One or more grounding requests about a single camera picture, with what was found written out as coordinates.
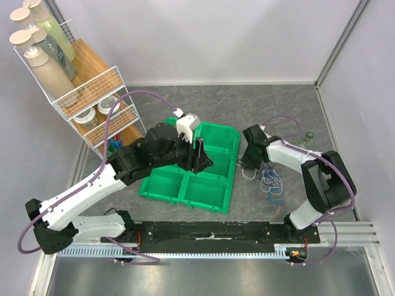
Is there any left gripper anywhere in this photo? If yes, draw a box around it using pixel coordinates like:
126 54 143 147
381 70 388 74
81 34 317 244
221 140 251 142
152 130 214 174

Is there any light blue cable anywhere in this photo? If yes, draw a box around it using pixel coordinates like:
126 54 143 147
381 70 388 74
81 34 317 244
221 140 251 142
267 189 285 204

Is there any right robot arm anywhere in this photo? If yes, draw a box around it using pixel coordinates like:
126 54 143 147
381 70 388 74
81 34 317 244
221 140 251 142
241 125 357 243

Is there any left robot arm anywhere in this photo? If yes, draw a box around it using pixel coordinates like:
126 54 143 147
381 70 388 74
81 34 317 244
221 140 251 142
25 123 214 255

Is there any green compartment tray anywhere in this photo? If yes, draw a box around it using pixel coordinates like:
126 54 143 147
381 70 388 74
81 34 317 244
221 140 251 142
138 122 241 214

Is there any glass bottle green cap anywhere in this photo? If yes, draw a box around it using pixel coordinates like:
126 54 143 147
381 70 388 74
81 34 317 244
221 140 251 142
297 131 314 149

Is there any wooden shelf board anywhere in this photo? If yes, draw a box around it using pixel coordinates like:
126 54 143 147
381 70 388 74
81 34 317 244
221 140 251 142
61 39 142 151

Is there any paper cup with lid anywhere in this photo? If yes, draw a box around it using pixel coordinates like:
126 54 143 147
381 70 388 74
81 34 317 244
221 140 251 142
97 95 121 115
73 107 98 131

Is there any beige pump bottle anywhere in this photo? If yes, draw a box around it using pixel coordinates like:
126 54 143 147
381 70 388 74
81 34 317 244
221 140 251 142
24 46 79 107

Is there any dark green pump bottle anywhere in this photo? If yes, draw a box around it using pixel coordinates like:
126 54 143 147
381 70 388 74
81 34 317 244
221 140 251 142
9 27 75 81

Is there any light green bottle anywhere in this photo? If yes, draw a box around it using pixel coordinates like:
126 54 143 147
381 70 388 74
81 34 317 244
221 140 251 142
10 0 75 62

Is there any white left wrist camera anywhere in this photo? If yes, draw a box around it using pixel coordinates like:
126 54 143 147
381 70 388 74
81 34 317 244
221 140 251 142
174 109 201 144

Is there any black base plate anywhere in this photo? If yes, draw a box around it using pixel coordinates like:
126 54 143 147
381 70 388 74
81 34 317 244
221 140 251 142
115 221 314 252

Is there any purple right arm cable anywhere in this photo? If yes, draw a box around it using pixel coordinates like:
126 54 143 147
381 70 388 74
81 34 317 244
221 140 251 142
262 115 356 268

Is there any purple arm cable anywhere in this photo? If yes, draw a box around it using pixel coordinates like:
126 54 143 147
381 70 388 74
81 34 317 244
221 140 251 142
262 115 356 268
17 90 186 266

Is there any slotted cable duct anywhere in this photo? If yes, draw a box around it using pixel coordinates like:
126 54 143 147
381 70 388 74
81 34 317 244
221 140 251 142
57 245 289 259

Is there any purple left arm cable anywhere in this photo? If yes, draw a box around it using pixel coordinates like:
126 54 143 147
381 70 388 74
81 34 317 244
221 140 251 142
17 90 186 266

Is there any white wire shelf rack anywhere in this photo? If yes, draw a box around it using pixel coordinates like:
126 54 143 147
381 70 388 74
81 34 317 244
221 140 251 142
14 20 146 158

